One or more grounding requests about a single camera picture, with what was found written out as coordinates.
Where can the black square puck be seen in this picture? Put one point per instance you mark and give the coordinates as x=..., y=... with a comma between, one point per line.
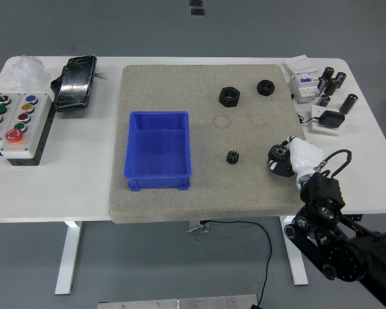
x=331, y=119

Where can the crumpled clear plastic bag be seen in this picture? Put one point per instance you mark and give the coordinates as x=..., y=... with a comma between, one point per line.
x=25, y=72

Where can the grey table control box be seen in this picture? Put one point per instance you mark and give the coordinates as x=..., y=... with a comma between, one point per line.
x=196, y=226

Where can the grey-brown mat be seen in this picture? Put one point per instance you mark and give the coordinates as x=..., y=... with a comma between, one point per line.
x=206, y=193

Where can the black cylindrical capacitor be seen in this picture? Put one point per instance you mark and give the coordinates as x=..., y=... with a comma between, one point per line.
x=323, y=100
x=348, y=103
x=328, y=74
x=332, y=87
x=321, y=85
x=340, y=80

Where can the black floor socket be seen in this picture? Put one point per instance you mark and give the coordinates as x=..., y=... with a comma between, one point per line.
x=196, y=3
x=197, y=12

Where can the white circuit breaker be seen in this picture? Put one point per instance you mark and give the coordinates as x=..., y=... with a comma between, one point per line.
x=304, y=82

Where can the small black gear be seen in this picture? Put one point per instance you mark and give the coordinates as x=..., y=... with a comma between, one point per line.
x=233, y=157

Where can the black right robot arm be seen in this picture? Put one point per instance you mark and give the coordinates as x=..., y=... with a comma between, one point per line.
x=347, y=254

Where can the small black hex nut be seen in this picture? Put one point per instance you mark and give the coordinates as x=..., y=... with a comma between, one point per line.
x=265, y=87

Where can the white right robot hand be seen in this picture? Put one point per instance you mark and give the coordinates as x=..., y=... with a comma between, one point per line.
x=304, y=154

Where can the black wrapped pouch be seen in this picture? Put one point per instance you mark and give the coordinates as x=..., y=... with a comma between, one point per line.
x=75, y=85

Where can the blue plastic box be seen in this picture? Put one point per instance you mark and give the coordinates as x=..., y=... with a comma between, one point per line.
x=159, y=151

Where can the white table leg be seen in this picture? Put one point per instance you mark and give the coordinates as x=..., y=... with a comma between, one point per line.
x=297, y=267
x=67, y=257

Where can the white emergency-stop button box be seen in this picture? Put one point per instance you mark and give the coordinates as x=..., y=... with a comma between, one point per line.
x=22, y=128

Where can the large black gear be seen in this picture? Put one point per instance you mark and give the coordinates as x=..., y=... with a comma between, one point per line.
x=279, y=151

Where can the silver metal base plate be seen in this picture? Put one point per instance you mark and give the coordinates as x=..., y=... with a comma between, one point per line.
x=180, y=303

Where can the large black hex nut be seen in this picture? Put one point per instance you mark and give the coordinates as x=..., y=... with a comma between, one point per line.
x=229, y=96

